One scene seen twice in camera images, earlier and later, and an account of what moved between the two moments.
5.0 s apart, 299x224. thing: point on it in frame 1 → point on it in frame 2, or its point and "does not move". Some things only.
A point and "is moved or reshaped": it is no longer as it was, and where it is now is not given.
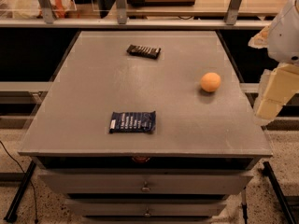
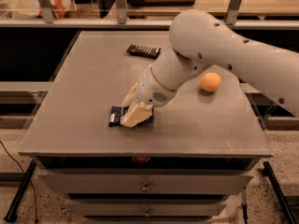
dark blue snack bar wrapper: [133, 122] is moved or reshaped
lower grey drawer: [146, 207] does not move
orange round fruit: [210, 81] does not move
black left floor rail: [11, 213] does not move
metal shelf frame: [49, 21] does not move
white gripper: [286, 36] → [149, 89]
